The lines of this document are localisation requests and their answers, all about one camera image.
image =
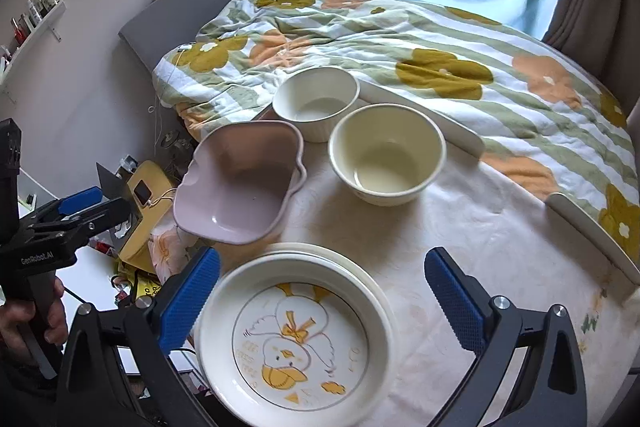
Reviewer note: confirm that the cream round bowl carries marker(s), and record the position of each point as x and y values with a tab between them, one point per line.
387	154

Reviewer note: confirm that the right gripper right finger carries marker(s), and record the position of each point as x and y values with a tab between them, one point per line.
550	389

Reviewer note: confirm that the floral striped duvet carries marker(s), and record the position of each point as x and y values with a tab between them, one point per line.
538	114

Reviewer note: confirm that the grey padded headboard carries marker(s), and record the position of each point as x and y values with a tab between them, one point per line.
165	24

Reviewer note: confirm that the white ribbed bowl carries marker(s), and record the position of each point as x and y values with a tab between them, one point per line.
315	100

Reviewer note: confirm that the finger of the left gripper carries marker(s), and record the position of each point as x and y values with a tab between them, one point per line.
82	226
60	209

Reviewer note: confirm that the person's left hand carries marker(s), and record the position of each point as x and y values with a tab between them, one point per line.
14	314

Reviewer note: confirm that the pink lobed bowl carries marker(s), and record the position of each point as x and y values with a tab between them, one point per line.
239	182

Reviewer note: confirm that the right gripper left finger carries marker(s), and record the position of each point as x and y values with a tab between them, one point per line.
93	388

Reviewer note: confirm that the floral cream tablecloth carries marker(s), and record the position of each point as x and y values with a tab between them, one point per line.
506	238

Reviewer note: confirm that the plain white plate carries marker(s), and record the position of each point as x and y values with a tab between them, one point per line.
339	259

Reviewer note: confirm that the white wall shelf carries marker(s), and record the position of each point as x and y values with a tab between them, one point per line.
40	17

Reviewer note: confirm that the duck pattern deep plate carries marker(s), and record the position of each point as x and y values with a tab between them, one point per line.
295	340

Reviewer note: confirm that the white tray table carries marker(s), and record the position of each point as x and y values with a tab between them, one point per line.
546	190

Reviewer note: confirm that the yellow bedside stool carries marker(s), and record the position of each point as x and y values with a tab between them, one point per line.
151	193

